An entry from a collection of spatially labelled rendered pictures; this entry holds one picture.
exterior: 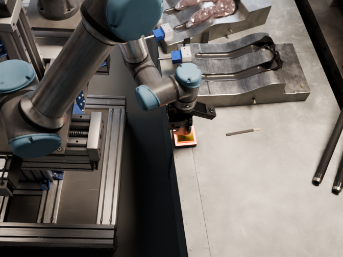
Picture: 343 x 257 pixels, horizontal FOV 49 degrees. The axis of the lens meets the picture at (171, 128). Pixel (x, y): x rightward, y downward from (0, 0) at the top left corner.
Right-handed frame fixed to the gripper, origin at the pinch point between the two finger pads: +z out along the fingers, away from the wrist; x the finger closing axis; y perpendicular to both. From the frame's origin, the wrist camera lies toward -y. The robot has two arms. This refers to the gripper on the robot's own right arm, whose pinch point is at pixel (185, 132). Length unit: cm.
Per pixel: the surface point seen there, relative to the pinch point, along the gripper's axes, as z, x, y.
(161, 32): -2.4, -47.7, 3.6
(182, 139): 1.2, 2.2, 1.3
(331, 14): 6, -62, -81
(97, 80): 84, -92, 39
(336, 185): 2, 25, -50
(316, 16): 6, -61, -73
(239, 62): -5.0, -26.8, -25.3
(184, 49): -7.5, -33.1, -3.8
